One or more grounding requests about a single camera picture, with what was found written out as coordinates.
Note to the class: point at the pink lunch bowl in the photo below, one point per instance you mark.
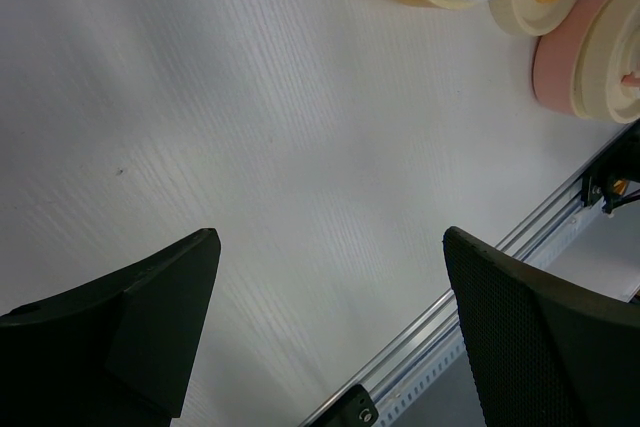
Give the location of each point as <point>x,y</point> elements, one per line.
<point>557,55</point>

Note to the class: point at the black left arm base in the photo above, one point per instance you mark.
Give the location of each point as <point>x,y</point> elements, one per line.
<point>355,408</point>

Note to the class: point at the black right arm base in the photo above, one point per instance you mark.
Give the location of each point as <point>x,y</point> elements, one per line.
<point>618,164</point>

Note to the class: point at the perforated cable tray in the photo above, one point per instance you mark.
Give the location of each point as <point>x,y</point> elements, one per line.
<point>595,251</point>

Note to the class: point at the aluminium front rail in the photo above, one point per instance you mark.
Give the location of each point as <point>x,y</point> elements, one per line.
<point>439,319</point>

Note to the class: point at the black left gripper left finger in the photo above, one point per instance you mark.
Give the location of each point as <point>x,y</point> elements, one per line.
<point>116,351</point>

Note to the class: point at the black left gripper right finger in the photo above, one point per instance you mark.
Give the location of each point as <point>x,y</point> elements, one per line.
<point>543,351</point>

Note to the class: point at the cream lid pink handle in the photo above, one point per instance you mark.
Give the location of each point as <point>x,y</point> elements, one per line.
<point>607,76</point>

